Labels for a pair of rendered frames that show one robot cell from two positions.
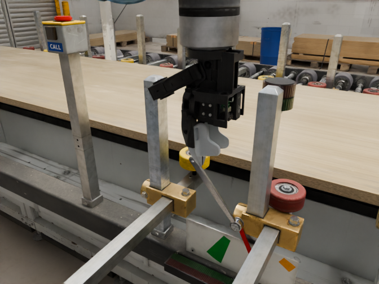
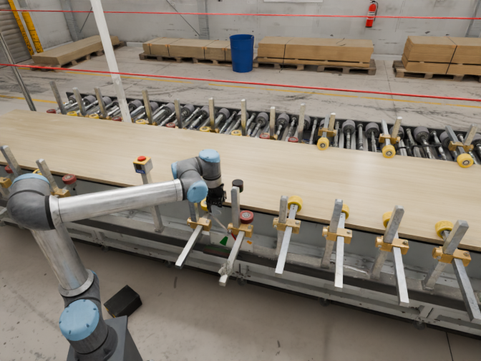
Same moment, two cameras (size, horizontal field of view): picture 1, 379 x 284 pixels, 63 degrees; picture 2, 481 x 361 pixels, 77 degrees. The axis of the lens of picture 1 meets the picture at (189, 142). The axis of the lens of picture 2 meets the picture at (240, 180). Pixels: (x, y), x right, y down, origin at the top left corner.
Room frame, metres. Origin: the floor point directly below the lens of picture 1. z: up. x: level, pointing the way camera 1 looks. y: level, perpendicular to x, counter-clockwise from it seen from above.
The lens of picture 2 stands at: (-0.64, 0.10, 2.06)
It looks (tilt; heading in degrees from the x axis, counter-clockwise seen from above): 36 degrees down; 347
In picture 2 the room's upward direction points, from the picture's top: 2 degrees counter-clockwise
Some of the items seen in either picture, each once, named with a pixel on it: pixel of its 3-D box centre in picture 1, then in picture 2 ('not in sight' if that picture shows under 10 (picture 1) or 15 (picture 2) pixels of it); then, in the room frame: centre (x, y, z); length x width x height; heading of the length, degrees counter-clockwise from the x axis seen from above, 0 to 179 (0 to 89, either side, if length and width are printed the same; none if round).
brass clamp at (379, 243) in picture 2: not in sight; (391, 244); (0.13, -0.81, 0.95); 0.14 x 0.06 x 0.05; 59
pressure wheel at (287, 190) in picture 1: (283, 208); (246, 221); (0.55, -0.21, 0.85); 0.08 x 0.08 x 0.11
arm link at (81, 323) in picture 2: not in sight; (83, 324); (0.20, 0.63, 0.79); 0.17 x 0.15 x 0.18; 11
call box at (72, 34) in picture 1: (66, 38); (143, 165); (0.79, 0.30, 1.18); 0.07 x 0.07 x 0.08; 59
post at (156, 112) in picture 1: (159, 173); (194, 215); (0.65, 0.07, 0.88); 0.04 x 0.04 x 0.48; 59
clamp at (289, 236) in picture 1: (267, 222); (240, 228); (0.52, -0.16, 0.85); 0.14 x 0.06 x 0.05; 59
